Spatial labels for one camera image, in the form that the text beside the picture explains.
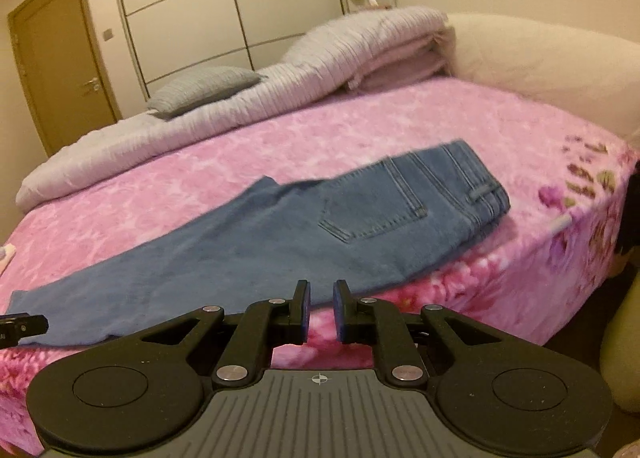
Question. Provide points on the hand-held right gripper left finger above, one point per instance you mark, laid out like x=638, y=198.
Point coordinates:
x=303, y=310

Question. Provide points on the grey-white ribbed duvet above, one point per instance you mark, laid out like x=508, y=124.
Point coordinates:
x=310, y=63

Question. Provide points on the cream padded headboard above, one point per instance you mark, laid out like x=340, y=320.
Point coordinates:
x=540, y=58

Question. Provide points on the white sliding wardrobe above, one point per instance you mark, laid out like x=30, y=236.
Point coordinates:
x=210, y=3

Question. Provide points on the wall light switch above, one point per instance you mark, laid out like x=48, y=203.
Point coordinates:
x=107, y=33

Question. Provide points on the pink floral blanket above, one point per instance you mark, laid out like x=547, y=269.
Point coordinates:
x=310, y=148

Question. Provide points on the cream beanbag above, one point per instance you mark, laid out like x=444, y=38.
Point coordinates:
x=622, y=348

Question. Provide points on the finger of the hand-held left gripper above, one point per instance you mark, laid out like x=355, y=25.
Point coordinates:
x=25, y=329

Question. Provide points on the brown wooden door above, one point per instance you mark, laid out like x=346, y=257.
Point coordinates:
x=60, y=63

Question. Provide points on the blue denim jeans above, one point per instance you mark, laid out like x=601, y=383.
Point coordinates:
x=280, y=243

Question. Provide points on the grey pillow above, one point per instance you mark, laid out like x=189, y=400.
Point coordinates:
x=200, y=88

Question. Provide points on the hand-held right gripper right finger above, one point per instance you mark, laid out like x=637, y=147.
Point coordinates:
x=340, y=310

